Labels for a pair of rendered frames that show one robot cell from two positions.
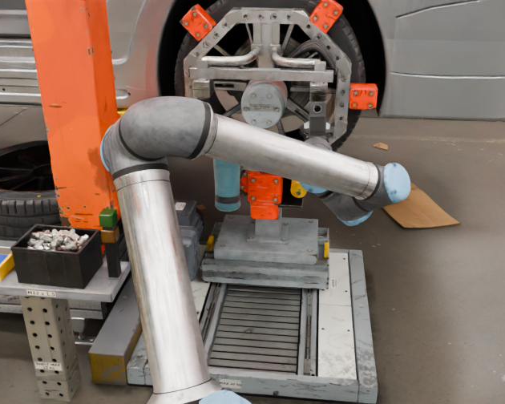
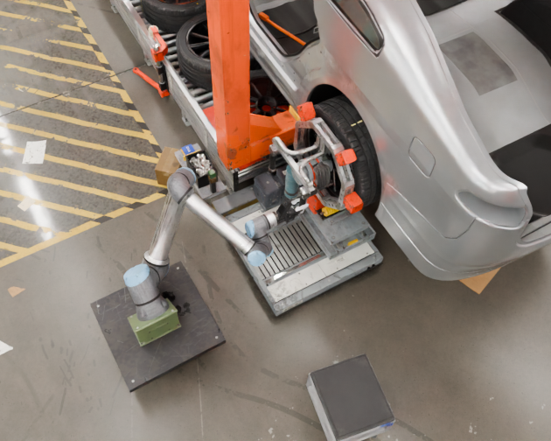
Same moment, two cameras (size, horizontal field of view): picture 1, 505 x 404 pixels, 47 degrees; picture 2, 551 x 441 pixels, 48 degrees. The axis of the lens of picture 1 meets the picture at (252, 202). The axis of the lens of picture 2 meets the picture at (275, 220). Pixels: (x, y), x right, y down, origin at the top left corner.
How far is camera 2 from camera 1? 2.83 m
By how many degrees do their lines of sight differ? 48
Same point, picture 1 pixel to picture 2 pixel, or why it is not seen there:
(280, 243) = (329, 221)
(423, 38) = (395, 202)
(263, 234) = not seen: hidden behind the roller
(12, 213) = not seen: hidden behind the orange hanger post
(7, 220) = not seen: hidden behind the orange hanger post
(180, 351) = (156, 248)
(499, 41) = (422, 238)
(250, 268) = (307, 220)
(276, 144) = (206, 218)
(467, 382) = (319, 347)
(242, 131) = (195, 207)
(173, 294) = (162, 232)
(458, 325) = (363, 329)
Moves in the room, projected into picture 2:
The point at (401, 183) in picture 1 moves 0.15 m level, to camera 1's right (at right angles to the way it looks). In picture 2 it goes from (254, 261) to (271, 282)
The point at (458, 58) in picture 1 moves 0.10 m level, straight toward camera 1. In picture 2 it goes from (406, 226) to (388, 230)
